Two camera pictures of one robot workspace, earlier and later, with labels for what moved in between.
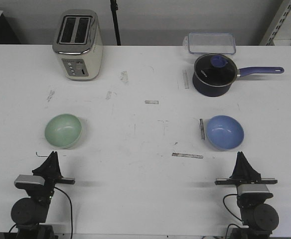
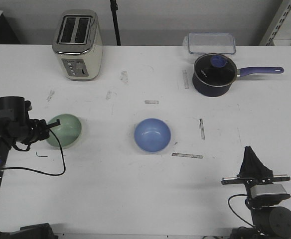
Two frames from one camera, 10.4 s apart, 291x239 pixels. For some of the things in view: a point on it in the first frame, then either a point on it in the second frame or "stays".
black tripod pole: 114,8 stays
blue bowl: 224,133 -> 152,135
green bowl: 63,131 stays
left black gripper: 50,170 -> 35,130
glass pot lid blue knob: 215,69 stays
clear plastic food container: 210,43 stays
